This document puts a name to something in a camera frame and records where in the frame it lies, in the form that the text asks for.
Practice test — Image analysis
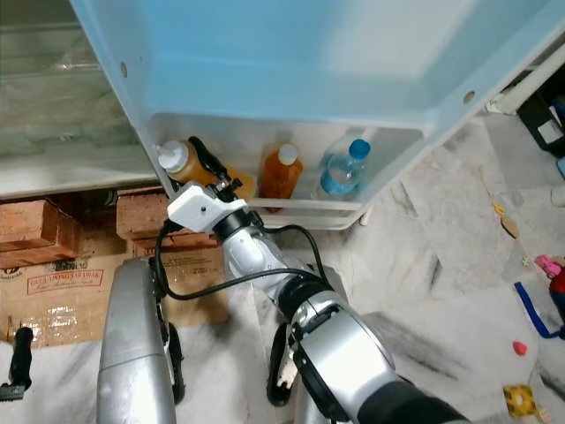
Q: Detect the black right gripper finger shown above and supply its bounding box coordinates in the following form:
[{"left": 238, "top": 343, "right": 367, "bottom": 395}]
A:
[{"left": 185, "top": 135, "right": 226, "bottom": 185}]

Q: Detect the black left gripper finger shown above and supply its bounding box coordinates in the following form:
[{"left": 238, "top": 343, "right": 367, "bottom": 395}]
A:
[{"left": 12, "top": 326, "right": 35, "bottom": 387}]

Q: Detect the orange drink bottle white cap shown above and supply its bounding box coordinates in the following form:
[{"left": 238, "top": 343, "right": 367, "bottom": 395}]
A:
[
  {"left": 260, "top": 143, "right": 304, "bottom": 201},
  {"left": 157, "top": 139, "right": 259, "bottom": 202}
]

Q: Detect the beige mini fridge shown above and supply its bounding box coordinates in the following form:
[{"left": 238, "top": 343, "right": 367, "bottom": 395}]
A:
[{"left": 0, "top": 0, "right": 565, "bottom": 232}]

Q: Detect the clear fridge shelf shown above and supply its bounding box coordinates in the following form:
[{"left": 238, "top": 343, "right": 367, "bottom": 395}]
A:
[{"left": 0, "top": 22, "right": 133, "bottom": 148}]

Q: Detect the flattened brown cardboard sheet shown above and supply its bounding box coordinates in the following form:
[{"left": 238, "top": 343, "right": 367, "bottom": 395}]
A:
[{"left": 0, "top": 252, "right": 230, "bottom": 347}]

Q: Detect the red brick stack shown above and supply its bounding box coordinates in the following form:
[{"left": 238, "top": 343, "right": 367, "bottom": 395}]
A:
[
  {"left": 0, "top": 199, "right": 79, "bottom": 268},
  {"left": 115, "top": 190, "right": 170, "bottom": 259}
]

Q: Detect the water bottle blue cap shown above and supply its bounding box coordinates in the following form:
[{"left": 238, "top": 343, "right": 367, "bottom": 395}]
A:
[{"left": 318, "top": 137, "right": 372, "bottom": 197}]

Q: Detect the small brown tag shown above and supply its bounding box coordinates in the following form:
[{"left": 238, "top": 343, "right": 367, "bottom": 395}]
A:
[{"left": 490, "top": 201, "right": 522, "bottom": 239}]

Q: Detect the black box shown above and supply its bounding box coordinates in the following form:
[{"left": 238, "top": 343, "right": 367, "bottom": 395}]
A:
[{"left": 516, "top": 66, "right": 565, "bottom": 160}]

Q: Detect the pink toy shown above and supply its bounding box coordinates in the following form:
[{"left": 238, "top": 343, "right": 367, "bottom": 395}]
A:
[{"left": 534, "top": 254, "right": 565, "bottom": 297}]

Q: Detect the yellow toy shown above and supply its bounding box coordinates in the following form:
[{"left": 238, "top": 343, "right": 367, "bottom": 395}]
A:
[{"left": 503, "top": 384, "right": 550, "bottom": 423}]

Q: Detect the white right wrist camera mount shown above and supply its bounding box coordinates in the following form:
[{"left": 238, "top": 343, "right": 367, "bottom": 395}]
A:
[{"left": 168, "top": 183, "right": 235, "bottom": 236}]

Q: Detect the blue strap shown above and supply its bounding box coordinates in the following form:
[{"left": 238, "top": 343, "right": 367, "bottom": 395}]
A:
[{"left": 514, "top": 281, "right": 565, "bottom": 341}]

